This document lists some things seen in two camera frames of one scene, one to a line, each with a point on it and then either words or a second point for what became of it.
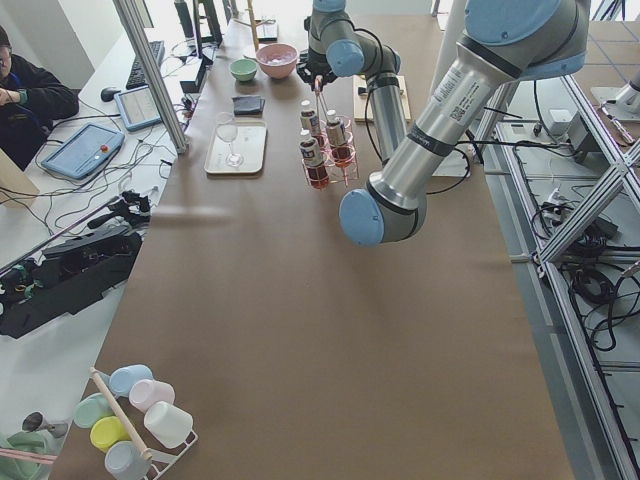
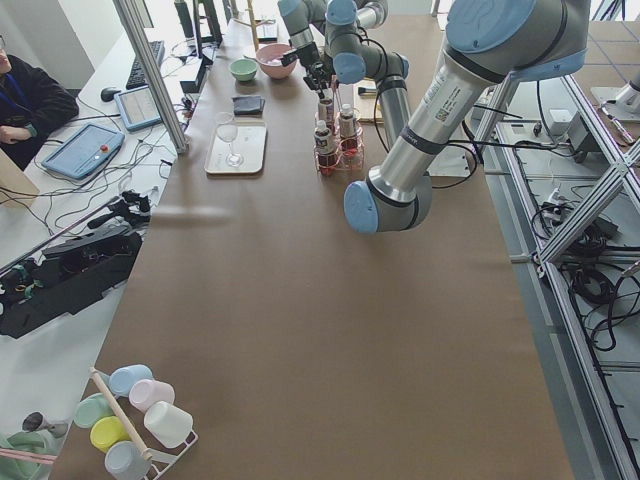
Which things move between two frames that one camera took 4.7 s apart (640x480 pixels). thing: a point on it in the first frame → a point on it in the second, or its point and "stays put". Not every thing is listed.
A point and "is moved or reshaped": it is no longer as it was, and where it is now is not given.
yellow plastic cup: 106,431 stays put
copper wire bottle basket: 330,157 is moved or reshaped
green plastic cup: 90,408 stays put
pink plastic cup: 146,392 stays put
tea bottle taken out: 310,123 → 326,112
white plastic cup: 167,424 stays put
